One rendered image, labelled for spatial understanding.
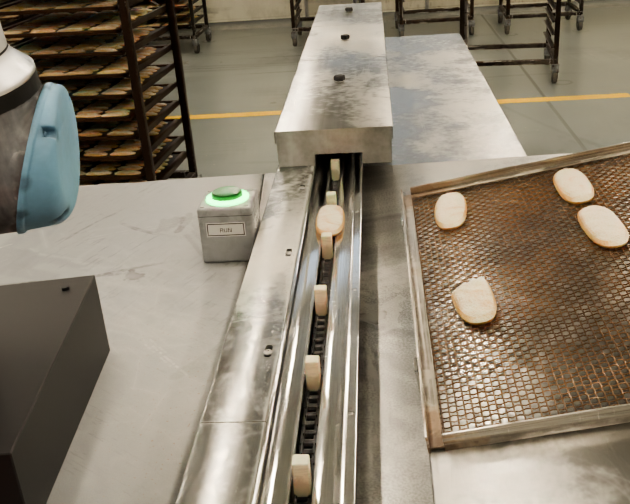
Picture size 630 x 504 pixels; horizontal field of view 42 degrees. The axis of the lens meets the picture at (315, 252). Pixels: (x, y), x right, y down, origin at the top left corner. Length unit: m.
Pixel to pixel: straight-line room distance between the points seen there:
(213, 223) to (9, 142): 0.43
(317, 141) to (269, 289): 0.41
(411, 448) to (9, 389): 0.34
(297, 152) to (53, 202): 0.64
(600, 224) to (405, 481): 0.34
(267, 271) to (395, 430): 0.28
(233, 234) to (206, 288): 0.09
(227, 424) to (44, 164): 0.25
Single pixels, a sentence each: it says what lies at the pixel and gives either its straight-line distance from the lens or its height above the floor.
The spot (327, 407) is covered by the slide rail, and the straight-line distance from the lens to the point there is 0.72.
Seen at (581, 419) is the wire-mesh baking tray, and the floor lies 0.91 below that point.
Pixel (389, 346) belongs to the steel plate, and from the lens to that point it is 0.86.
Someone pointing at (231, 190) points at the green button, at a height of 0.91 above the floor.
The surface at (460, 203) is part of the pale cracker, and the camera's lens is 0.97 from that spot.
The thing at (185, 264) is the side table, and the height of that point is 0.82.
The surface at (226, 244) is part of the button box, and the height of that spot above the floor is 0.85.
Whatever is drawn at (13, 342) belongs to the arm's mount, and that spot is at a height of 0.90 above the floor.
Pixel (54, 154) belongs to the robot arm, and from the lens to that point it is 0.67.
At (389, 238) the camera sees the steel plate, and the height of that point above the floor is 0.82.
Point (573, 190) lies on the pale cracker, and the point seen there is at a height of 0.93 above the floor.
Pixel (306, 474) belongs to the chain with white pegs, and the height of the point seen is 0.86.
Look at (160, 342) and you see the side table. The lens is 0.91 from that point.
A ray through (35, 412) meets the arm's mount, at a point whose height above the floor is 0.89.
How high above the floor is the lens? 1.27
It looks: 25 degrees down
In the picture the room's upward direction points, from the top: 4 degrees counter-clockwise
